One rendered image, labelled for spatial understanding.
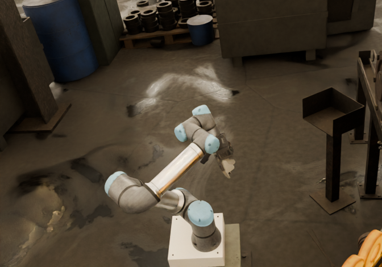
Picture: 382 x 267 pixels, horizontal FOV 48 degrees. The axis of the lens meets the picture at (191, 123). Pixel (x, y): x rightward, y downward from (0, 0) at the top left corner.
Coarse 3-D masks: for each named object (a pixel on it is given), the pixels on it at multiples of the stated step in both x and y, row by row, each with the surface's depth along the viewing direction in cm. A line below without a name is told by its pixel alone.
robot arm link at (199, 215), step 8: (192, 208) 200; (200, 208) 200; (208, 208) 200; (184, 216) 205; (192, 216) 197; (200, 216) 197; (208, 216) 197; (192, 224) 201; (200, 224) 197; (208, 224) 198; (200, 232) 201; (208, 232) 202
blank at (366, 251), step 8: (376, 232) 152; (368, 240) 150; (376, 240) 150; (360, 248) 150; (368, 248) 148; (376, 248) 157; (360, 256) 150; (368, 256) 149; (376, 256) 156; (368, 264) 152
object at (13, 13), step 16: (0, 0) 342; (0, 16) 341; (16, 16) 362; (0, 32) 364; (16, 32) 361; (0, 48) 374; (16, 48) 360; (32, 48) 382; (16, 64) 381; (32, 64) 382; (16, 80) 392; (32, 80) 381; (32, 96) 399; (48, 96) 404; (32, 112) 412; (48, 112) 404; (64, 112) 414; (16, 128) 403; (32, 128) 398; (48, 128) 393
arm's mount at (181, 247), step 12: (180, 216) 228; (216, 216) 224; (180, 228) 221; (180, 240) 216; (180, 252) 210; (192, 252) 209; (204, 252) 208; (216, 252) 207; (180, 264) 209; (192, 264) 209; (204, 264) 208; (216, 264) 208
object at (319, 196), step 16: (320, 96) 245; (336, 96) 244; (304, 112) 246; (320, 112) 249; (336, 112) 245; (352, 112) 223; (320, 128) 235; (336, 128) 224; (352, 128) 229; (336, 144) 242; (336, 160) 249; (336, 176) 257; (320, 192) 276; (336, 192) 264; (336, 208) 263
